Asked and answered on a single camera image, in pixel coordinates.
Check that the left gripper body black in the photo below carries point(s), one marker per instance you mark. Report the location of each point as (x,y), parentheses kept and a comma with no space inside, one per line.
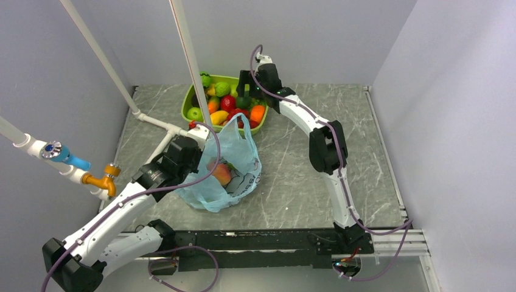
(191,167)

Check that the light blue plastic bag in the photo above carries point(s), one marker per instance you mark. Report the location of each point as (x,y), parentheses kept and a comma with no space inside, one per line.
(236,165)

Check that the green fake apple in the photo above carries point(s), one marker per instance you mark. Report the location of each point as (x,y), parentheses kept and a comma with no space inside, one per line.
(195,113)

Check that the orange fake carrot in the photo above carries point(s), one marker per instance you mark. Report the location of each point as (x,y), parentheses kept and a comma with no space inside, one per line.
(257,113)

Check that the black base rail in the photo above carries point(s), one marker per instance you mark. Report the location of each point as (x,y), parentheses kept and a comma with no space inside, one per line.
(261,248)

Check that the fake peach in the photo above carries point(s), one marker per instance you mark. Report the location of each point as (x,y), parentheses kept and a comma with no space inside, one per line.
(222,173)

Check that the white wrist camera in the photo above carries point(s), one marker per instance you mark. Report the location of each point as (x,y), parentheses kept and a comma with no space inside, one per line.
(199,133)
(262,59)

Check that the red fake apple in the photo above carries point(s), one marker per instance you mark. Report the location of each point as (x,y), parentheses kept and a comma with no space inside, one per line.
(228,103)

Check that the yellow fake mango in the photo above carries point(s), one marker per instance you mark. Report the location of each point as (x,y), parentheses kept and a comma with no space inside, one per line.
(218,117)

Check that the blue handled pipe valve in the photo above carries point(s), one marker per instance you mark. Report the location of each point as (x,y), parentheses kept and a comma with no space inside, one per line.
(56,151)

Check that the orange green fake fruit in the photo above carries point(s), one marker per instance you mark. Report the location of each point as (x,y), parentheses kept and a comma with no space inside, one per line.
(213,104)

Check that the orange brass faucet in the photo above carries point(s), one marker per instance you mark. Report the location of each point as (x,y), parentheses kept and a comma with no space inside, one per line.
(106,182)

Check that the white pvc pipe frame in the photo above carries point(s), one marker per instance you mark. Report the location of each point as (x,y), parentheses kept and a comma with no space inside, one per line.
(165,100)

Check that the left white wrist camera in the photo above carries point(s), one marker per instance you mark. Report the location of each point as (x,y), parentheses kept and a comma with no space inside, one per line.
(199,133)

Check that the green fake lime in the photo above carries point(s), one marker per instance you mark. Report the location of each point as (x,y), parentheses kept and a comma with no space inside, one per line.
(243,102)

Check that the red fake strawberry bunch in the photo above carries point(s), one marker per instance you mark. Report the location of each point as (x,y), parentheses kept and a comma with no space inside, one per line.
(236,111)

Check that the green bumpy fake fruit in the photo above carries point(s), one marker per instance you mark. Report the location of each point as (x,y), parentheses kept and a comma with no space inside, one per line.
(222,89)

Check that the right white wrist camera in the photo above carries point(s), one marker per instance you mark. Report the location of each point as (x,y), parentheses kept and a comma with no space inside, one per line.
(262,59)

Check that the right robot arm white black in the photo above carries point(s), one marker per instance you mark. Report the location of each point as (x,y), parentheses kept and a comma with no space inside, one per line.
(327,153)

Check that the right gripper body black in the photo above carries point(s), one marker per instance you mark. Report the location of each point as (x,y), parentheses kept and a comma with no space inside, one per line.
(257,90)

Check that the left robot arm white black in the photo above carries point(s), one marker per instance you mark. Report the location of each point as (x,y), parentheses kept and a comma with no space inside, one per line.
(82,260)

